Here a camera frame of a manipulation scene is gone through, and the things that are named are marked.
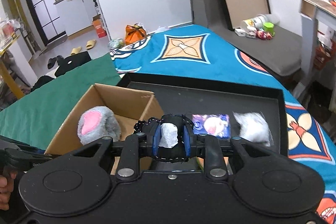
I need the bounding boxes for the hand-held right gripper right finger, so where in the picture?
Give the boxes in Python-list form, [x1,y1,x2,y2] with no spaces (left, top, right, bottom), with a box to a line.
[182,123,271,179]

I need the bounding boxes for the white side table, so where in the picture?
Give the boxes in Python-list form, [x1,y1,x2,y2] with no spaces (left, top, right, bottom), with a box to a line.
[299,0,336,109]

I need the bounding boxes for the yellow legged table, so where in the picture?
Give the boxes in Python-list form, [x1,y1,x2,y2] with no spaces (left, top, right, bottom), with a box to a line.
[0,32,26,100]

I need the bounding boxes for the grey plush toy pink patch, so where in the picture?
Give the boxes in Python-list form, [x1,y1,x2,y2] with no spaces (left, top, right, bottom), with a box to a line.
[77,106,122,146]

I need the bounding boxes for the grey mattress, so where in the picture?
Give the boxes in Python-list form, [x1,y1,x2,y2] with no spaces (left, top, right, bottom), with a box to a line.
[207,26,303,77]

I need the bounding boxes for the black framed glass door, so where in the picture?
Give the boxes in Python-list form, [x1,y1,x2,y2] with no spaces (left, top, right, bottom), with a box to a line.
[18,0,68,47]

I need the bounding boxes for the white kitchen cabinet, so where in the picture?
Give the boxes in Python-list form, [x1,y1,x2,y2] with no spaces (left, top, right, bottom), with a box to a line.
[54,0,104,37]

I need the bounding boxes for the black fabric pouch white patch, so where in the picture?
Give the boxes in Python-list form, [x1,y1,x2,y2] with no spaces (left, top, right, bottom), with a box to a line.
[134,114,195,163]

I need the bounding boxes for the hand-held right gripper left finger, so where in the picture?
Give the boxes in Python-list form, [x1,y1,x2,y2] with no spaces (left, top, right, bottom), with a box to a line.
[72,123,162,179]

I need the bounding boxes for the green cloth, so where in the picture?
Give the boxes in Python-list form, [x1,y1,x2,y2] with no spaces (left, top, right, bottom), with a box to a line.
[0,52,122,136]

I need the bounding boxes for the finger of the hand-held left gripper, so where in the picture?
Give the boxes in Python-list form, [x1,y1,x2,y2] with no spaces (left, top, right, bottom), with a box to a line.
[5,147,53,165]

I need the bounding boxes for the black clothes pile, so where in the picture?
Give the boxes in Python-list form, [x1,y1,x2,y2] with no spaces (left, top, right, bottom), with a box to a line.
[31,74,57,90]

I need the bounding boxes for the green cup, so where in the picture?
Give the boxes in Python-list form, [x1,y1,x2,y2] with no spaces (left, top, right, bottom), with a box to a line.
[263,22,276,35]

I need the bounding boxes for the clear bag of greens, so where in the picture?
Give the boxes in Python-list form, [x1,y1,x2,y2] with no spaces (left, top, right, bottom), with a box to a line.
[109,39,125,50]

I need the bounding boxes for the white plastic packet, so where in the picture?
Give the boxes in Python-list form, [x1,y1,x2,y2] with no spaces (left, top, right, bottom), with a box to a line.
[232,111,271,147]

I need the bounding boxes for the orange carton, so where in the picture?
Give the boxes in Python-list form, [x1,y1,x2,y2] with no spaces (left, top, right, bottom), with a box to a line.
[92,15,108,38]

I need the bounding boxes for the small red toy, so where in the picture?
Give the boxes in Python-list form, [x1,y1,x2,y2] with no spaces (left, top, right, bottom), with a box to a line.
[256,30,273,41]

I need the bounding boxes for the shallow black tray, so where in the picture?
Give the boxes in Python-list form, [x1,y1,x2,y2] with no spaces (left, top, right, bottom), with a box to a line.
[115,73,289,170]

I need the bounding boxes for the red basket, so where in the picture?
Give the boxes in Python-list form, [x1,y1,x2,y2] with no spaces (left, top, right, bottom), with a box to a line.
[314,43,332,70]

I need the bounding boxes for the white metal rack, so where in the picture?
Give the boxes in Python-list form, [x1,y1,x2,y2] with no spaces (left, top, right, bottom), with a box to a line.
[93,0,110,39]

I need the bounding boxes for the brown cardboard box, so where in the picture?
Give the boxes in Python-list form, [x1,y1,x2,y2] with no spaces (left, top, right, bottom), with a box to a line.
[45,84,164,175]

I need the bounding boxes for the small white toy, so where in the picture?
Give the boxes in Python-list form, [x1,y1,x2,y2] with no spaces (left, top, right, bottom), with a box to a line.
[246,26,258,39]

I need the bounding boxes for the person's left hand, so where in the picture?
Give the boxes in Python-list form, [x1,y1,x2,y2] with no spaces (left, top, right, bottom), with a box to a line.
[0,171,18,211]

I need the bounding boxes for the labelled plastic bottle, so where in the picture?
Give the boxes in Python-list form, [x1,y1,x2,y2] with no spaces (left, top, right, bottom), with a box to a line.
[243,14,272,30]

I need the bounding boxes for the black laptop bag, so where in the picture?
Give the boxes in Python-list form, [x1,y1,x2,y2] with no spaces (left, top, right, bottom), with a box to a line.
[54,51,92,78]

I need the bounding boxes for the orange gift bag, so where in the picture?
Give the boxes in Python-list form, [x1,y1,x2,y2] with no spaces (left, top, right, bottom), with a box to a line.
[125,24,147,45]

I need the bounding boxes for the blue printed blanket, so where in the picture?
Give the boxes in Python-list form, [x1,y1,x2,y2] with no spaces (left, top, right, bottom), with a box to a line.
[110,24,336,224]

